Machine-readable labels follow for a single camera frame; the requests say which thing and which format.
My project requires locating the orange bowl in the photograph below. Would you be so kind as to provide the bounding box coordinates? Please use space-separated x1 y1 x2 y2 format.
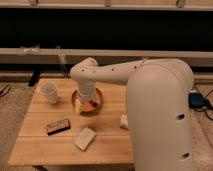
71 89 103 115

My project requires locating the black and red box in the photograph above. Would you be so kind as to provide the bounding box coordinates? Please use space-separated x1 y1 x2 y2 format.
46 119 71 135

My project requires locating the white rectangular sponge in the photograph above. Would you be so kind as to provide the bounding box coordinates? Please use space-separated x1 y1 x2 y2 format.
74 127 96 151

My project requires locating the blue device on floor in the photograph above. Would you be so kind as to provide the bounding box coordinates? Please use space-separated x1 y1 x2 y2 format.
188 92 211 109

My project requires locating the wooden table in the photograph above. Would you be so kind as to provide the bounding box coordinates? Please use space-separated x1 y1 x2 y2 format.
8 78 133 166

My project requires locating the black cable on floor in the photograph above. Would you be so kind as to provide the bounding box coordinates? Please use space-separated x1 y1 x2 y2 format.
0 83 12 98

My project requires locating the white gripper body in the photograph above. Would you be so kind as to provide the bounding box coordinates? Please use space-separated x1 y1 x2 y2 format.
77 88 96 103

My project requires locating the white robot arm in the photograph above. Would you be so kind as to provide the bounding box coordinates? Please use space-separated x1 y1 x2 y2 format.
70 58 194 171

